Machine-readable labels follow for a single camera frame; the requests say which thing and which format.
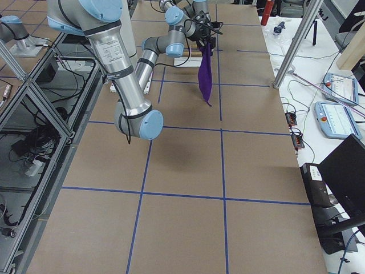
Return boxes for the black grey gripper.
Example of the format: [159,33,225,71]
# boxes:
[196,28,214,46]

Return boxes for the purple microfiber towel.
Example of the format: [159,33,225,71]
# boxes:
[198,42,212,106]

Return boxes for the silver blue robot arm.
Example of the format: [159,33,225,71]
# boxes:
[47,1,221,140]

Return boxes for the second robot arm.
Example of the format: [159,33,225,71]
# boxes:
[159,0,209,17]

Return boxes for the lower wooden rack rod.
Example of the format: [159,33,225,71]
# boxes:
[183,51,201,57]

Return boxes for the white rack base tray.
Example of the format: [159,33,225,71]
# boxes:
[174,57,202,68]

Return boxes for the red bottle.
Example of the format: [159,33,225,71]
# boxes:
[260,0,274,26]

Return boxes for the metal reacher grabber tool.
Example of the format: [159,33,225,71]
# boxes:
[284,70,364,118]

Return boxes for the far orange usb hub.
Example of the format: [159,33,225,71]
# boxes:
[285,111,297,127]

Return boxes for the orange usb hub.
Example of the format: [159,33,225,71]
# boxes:
[285,111,297,127]
[290,127,305,151]

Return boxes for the near orange usb hub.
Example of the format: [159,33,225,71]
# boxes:
[290,127,305,151]

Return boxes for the far teach pendant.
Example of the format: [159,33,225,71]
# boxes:
[323,72,359,106]

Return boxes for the teach pendant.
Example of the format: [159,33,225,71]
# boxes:
[323,72,359,106]
[314,102,362,139]

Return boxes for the near teach pendant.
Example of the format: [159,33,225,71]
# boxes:
[314,102,362,139]

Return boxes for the black laptop screen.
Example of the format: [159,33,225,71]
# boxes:
[318,134,364,217]

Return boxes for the black computer box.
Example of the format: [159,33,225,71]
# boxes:
[300,163,362,255]

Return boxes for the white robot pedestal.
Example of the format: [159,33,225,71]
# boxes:
[120,0,138,68]

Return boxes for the aluminium frame post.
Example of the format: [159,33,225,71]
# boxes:
[273,0,323,89]

